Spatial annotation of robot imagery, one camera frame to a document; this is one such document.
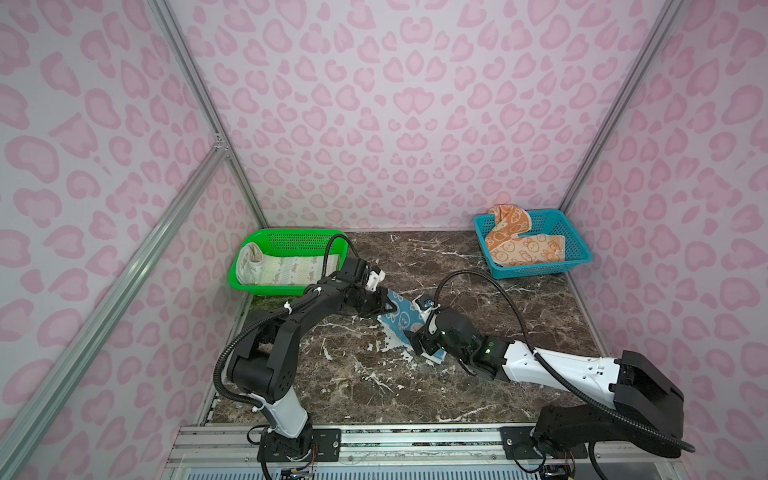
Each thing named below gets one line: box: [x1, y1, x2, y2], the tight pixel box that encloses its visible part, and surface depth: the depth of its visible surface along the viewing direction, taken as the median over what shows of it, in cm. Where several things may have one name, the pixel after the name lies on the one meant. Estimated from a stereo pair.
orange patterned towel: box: [485, 204, 566, 267], surface depth 115 cm
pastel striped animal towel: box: [235, 242, 340, 286], surface depth 105 cm
